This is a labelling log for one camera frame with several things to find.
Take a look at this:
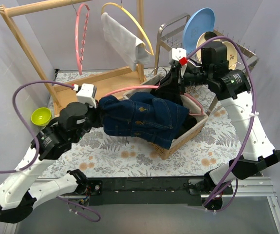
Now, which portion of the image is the wooden clothes rack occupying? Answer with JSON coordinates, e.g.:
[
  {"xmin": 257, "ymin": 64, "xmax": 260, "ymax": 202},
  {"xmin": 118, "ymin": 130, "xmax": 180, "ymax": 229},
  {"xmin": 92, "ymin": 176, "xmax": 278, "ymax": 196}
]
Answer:
[{"xmin": 0, "ymin": 0, "xmax": 146, "ymax": 117}]

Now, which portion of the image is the pink hanger front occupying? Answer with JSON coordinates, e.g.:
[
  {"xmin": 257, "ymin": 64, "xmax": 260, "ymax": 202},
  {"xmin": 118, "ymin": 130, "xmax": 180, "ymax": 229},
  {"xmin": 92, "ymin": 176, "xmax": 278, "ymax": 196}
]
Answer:
[{"xmin": 104, "ymin": 65, "xmax": 205, "ymax": 117}]

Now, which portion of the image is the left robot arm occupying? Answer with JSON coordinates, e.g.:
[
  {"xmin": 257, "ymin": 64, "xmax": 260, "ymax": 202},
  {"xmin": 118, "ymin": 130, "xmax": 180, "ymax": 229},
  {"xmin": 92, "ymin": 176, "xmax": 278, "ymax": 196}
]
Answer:
[{"xmin": 0, "ymin": 102, "xmax": 103, "ymax": 224}]

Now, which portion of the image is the blue denim skirt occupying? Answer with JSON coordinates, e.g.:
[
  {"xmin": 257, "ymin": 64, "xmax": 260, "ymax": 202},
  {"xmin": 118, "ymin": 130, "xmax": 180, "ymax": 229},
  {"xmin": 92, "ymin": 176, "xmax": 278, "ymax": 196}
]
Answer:
[{"xmin": 99, "ymin": 92, "xmax": 189, "ymax": 149}]

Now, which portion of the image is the black garment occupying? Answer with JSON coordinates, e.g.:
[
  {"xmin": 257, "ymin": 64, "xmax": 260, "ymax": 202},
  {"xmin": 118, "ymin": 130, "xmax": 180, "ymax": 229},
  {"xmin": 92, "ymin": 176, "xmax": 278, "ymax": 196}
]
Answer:
[{"xmin": 150, "ymin": 73, "xmax": 197, "ymax": 139}]

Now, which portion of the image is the wicker laundry basket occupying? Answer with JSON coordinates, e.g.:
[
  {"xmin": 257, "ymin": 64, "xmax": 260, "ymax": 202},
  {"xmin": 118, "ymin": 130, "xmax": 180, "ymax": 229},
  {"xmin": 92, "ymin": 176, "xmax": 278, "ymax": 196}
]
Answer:
[{"xmin": 123, "ymin": 74, "xmax": 208, "ymax": 160}]

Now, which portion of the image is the metal dish rack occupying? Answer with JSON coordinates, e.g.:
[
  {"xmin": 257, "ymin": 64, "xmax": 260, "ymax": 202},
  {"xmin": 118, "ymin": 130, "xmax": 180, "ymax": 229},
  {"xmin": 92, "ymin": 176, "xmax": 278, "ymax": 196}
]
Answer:
[{"xmin": 153, "ymin": 13, "xmax": 260, "ymax": 115}]

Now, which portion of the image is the cream plate flower print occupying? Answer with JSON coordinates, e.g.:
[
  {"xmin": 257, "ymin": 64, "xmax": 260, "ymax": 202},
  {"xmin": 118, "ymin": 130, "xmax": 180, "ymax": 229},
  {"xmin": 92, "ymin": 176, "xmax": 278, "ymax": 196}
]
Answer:
[{"xmin": 223, "ymin": 41, "xmax": 238, "ymax": 70}]

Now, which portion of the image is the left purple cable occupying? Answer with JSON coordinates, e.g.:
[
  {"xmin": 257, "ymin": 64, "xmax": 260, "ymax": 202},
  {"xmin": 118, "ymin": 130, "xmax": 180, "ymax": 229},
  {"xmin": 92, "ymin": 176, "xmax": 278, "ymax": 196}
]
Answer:
[{"xmin": 0, "ymin": 81, "xmax": 101, "ymax": 223}]

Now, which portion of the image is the floral tablecloth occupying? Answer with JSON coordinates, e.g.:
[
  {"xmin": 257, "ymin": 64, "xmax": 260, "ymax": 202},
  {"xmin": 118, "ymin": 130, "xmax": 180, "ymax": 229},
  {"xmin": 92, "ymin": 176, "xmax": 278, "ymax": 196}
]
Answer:
[{"xmin": 29, "ymin": 68, "xmax": 257, "ymax": 177}]

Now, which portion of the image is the yellow hanger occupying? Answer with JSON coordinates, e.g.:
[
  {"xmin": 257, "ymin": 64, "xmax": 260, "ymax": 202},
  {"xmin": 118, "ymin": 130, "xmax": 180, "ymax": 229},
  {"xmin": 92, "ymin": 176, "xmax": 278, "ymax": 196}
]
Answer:
[{"xmin": 101, "ymin": 2, "xmax": 154, "ymax": 56}]

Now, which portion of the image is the green bowl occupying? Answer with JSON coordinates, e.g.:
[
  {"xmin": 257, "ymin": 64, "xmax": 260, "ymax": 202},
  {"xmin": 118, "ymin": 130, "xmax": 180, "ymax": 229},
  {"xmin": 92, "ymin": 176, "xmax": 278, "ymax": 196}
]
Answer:
[{"xmin": 31, "ymin": 107, "xmax": 52, "ymax": 127}]

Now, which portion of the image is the purple cable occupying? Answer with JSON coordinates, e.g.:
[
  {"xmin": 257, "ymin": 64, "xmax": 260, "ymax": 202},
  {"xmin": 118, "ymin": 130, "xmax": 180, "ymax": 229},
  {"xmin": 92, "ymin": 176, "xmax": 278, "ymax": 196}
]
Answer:
[
  {"xmin": 186, "ymin": 36, "xmax": 257, "ymax": 213},
  {"xmin": 0, "ymin": 81, "xmax": 101, "ymax": 223}
]

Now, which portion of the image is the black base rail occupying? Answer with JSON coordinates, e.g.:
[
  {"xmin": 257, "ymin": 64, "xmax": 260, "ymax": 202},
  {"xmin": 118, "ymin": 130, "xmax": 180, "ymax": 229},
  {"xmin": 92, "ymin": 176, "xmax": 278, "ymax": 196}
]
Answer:
[{"xmin": 81, "ymin": 175, "xmax": 235, "ymax": 207}]

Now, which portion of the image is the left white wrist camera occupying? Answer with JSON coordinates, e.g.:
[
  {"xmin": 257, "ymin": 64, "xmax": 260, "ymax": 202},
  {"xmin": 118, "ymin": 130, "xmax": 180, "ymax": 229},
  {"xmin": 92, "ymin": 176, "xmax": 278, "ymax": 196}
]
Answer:
[{"xmin": 73, "ymin": 83, "xmax": 97, "ymax": 108}]

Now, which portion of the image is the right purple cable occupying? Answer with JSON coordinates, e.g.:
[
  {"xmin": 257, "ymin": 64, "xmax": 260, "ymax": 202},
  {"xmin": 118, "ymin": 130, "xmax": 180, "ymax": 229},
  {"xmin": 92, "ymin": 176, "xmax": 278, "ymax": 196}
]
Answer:
[{"xmin": 186, "ymin": 36, "xmax": 257, "ymax": 213}]

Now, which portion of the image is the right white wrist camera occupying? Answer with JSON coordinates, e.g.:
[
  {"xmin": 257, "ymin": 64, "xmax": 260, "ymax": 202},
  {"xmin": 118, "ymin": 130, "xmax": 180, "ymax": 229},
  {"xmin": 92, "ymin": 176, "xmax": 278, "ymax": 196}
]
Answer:
[{"xmin": 169, "ymin": 48, "xmax": 187, "ymax": 66}]

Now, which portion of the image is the pink hanger rear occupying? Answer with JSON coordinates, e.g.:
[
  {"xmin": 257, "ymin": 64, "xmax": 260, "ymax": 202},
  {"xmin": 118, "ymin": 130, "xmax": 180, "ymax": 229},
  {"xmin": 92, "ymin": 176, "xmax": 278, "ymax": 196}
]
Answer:
[{"xmin": 75, "ymin": 3, "xmax": 90, "ymax": 75}]

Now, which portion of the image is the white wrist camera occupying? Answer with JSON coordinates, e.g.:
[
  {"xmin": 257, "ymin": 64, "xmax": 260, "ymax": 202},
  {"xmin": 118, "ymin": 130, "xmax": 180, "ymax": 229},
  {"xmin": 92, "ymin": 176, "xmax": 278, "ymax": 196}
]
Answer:
[
  {"xmin": 73, "ymin": 83, "xmax": 97, "ymax": 108},
  {"xmin": 169, "ymin": 48, "xmax": 187, "ymax": 66}
]

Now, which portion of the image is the pink hanger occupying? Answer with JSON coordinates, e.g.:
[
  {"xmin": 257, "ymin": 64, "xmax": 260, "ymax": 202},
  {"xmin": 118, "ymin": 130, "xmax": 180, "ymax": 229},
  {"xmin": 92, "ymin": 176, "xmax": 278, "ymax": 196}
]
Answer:
[
  {"xmin": 104, "ymin": 65, "xmax": 205, "ymax": 117},
  {"xmin": 75, "ymin": 3, "xmax": 90, "ymax": 75}
]

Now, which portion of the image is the blue plate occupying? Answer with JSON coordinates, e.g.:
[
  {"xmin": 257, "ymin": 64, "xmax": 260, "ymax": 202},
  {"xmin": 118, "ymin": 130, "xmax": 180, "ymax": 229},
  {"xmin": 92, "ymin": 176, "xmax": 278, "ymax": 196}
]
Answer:
[{"xmin": 182, "ymin": 7, "xmax": 215, "ymax": 53}]

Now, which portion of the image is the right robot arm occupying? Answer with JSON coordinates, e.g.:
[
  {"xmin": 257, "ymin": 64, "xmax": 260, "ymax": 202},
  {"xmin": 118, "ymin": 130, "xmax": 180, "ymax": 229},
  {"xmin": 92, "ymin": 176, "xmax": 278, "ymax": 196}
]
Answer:
[{"xmin": 157, "ymin": 41, "xmax": 280, "ymax": 195}]

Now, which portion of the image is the white skirt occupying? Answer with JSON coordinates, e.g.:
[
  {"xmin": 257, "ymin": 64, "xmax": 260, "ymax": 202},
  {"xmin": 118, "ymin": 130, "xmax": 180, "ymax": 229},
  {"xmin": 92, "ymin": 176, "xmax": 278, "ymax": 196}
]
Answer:
[{"xmin": 101, "ymin": 12, "xmax": 149, "ymax": 71}]

